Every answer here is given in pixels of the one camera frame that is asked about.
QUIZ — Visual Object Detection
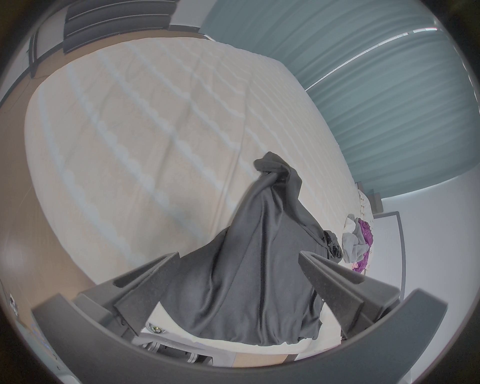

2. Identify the blue-green curtain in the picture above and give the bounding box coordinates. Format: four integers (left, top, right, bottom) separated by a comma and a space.
305, 28, 480, 197
200, 0, 439, 91

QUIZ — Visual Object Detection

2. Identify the grey knit garment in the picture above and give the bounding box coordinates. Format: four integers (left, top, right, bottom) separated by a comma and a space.
342, 221, 370, 263

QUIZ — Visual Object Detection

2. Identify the black chest of drawers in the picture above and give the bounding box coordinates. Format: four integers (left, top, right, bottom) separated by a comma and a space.
62, 0, 176, 56

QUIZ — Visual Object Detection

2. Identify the grey bedside table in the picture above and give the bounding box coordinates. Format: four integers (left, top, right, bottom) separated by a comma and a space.
354, 181, 382, 215

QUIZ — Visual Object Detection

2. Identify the white printed pillow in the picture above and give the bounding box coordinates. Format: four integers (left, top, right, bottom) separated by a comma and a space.
357, 189, 375, 227

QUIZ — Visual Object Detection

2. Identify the bed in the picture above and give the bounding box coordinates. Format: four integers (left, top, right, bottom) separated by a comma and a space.
23, 37, 407, 355

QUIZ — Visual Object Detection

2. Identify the purple satin garment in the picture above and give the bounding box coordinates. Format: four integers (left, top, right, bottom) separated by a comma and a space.
352, 218, 375, 274

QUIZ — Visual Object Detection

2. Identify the black T-shirt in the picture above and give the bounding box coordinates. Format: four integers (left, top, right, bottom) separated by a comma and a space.
159, 151, 344, 346

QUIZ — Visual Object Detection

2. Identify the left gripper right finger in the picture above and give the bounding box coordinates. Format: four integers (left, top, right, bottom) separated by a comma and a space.
299, 250, 400, 341

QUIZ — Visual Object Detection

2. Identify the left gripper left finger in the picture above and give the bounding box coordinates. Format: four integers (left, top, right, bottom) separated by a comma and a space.
77, 252, 181, 340

